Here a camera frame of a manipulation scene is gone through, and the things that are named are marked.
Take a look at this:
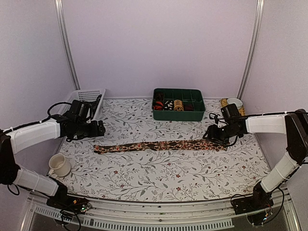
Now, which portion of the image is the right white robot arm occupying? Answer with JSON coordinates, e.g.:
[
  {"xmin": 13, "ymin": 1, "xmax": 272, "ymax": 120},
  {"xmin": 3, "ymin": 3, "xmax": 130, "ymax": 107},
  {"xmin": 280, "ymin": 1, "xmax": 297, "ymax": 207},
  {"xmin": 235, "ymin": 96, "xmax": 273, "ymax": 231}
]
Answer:
[{"xmin": 203, "ymin": 106, "xmax": 308, "ymax": 210}]

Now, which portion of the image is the bamboo coaster mat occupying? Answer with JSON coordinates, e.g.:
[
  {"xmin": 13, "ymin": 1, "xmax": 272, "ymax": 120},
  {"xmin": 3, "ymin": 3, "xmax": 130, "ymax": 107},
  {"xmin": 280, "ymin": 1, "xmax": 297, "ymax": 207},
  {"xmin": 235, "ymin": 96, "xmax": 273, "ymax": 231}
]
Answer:
[{"xmin": 220, "ymin": 98, "xmax": 245, "ymax": 116}]

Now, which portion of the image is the floral patterned table mat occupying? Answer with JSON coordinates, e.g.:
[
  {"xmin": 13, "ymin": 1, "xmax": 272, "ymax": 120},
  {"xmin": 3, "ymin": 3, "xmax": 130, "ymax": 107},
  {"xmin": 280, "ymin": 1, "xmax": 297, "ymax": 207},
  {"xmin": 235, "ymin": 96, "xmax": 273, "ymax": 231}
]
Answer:
[{"xmin": 59, "ymin": 99, "xmax": 270, "ymax": 202}]

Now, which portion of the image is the right aluminium frame post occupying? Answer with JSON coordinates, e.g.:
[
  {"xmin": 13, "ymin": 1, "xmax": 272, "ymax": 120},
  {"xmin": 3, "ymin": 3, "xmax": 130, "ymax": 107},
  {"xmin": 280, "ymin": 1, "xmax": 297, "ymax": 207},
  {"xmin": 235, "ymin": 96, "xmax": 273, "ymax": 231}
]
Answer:
[{"xmin": 237, "ymin": 0, "xmax": 265, "ymax": 100}]

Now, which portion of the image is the rolled dark brown tie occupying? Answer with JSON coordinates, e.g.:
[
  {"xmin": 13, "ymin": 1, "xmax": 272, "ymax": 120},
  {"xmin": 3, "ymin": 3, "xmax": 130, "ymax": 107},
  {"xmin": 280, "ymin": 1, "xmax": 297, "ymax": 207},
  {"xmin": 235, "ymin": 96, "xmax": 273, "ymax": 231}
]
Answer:
[{"xmin": 154, "ymin": 91, "xmax": 164, "ymax": 101}]

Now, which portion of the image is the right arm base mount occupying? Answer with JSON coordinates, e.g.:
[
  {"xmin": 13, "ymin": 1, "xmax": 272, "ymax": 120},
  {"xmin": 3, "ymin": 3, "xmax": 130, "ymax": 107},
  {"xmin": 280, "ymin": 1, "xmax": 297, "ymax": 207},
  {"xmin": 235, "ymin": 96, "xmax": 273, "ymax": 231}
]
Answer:
[{"xmin": 230, "ymin": 194, "xmax": 274, "ymax": 215}]

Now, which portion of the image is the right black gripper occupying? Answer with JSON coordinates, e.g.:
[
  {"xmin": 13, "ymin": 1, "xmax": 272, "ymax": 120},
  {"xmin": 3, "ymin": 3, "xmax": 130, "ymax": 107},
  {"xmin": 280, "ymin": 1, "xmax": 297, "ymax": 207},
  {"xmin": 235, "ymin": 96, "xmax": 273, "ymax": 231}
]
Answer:
[{"xmin": 204, "ymin": 123, "xmax": 239, "ymax": 145}]

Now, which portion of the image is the rolled tan tie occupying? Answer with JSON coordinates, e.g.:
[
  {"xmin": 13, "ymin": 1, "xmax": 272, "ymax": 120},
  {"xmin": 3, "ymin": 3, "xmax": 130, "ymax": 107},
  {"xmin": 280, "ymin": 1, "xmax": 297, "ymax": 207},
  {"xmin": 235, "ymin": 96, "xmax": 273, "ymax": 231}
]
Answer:
[{"xmin": 174, "ymin": 100, "xmax": 184, "ymax": 111}]

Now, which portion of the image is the rolled dark red tie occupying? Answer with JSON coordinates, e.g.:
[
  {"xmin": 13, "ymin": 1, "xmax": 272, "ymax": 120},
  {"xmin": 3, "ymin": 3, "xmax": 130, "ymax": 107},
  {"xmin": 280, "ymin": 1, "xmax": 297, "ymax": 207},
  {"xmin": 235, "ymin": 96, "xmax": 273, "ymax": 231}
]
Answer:
[{"xmin": 184, "ymin": 102, "xmax": 194, "ymax": 111}]

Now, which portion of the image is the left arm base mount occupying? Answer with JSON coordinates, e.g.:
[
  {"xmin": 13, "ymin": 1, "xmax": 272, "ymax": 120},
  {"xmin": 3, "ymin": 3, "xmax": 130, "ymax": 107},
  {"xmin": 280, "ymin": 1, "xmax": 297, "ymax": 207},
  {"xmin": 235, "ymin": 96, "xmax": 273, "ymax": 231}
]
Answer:
[{"xmin": 46, "ymin": 196, "xmax": 92, "ymax": 214}]

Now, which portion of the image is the rolled orange black tie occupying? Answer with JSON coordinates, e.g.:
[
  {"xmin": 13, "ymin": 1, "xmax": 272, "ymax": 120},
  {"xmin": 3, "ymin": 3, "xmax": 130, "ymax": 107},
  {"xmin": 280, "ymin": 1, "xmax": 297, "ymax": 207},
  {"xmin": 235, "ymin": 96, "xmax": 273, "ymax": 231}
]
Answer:
[{"xmin": 154, "ymin": 101, "xmax": 164, "ymax": 111}]

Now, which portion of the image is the white plastic basket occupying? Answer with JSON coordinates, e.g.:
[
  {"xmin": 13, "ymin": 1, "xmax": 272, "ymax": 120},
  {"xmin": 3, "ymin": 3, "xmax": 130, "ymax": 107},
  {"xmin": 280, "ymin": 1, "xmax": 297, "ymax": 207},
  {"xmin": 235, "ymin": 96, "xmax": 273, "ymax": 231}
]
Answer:
[{"xmin": 64, "ymin": 88, "xmax": 106, "ymax": 121}]

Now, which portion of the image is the rolled black white tie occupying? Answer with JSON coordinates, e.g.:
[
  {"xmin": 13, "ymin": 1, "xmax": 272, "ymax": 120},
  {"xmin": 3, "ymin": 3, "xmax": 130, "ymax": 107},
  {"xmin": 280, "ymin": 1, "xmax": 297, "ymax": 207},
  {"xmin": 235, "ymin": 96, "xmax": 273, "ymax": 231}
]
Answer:
[{"xmin": 164, "ymin": 100, "xmax": 174, "ymax": 111}]

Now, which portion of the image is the left aluminium frame post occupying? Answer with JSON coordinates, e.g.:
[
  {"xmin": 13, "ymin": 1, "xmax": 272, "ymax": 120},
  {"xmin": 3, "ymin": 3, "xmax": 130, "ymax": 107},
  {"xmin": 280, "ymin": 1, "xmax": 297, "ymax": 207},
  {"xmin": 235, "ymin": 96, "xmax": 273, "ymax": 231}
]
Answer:
[{"xmin": 54, "ymin": 0, "xmax": 81, "ymax": 90}]

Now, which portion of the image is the green divided organizer box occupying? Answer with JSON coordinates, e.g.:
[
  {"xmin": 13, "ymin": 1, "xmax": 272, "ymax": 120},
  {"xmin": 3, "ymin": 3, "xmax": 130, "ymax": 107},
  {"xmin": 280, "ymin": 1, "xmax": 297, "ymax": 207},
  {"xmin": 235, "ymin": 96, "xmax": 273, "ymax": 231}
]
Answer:
[{"xmin": 152, "ymin": 88, "xmax": 205, "ymax": 122}]

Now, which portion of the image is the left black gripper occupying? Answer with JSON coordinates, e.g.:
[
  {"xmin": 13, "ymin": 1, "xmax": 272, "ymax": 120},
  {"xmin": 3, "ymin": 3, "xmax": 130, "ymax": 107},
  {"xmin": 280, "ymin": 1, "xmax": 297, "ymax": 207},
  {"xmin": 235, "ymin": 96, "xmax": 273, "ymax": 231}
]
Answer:
[{"xmin": 76, "ymin": 119, "xmax": 106, "ymax": 140}]

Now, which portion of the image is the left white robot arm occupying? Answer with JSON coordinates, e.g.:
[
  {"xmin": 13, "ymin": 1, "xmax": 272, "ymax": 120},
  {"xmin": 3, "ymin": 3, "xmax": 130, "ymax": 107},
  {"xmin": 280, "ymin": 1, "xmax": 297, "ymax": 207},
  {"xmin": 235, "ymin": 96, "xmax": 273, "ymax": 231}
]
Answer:
[{"xmin": 0, "ymin": 115, "xmax": 105, "ymax": 209}]

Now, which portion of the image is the front aluminium rail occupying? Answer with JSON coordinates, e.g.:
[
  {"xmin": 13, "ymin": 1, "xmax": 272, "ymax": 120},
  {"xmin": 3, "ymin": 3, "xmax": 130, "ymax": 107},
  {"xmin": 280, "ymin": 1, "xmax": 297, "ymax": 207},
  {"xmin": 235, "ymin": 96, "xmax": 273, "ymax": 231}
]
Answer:
[{"xmin": 21, "ymin": 187, "xmax": 303, "ymax": 231}]

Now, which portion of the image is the white ceramic mug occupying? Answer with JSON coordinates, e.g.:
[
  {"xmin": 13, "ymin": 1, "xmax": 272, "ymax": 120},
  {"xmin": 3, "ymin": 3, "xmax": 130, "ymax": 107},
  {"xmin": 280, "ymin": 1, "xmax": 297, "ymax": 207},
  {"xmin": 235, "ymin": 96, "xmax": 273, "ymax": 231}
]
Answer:
[{"xmin": 49, "ymin": 154, "xmax": 71, "ymax": 177}]

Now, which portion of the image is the aluminium frame post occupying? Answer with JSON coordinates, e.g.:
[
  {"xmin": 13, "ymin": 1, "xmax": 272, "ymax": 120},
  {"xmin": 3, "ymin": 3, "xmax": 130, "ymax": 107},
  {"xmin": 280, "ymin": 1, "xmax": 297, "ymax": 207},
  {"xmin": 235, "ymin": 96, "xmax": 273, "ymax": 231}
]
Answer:
[
  {"xmin": 54, "ymin": 0, "xmax": 81, "ymax": 90},
  {"xmin": 237, "ymin": 0, "xmax": 265, "ymax": 100}
]

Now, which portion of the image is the pale green ceramic bowl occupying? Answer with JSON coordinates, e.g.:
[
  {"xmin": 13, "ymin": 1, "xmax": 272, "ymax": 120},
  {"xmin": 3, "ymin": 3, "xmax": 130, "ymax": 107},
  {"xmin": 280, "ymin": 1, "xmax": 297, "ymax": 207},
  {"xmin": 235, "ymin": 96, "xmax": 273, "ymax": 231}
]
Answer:
[{"xmin": 227, "ymin": 97, "xmax": 243, "ymax": 109}]

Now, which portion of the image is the flamingo patterned tie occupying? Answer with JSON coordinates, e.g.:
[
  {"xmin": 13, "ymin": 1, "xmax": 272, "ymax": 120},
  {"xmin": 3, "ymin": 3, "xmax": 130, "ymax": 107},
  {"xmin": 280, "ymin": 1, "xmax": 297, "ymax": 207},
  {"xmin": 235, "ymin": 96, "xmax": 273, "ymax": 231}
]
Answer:
[{"xmin": 94, "ymin": 139, "xmax": 227, "ymax": 154}]

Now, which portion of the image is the pile of dark ties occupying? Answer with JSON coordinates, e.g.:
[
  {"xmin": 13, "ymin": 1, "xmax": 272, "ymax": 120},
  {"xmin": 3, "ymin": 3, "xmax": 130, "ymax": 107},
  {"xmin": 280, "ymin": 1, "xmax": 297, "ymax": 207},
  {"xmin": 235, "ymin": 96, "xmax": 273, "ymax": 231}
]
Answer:
[{"xmin": 89, "ymin": 94, "xmax": 102, "ymax": 119}]

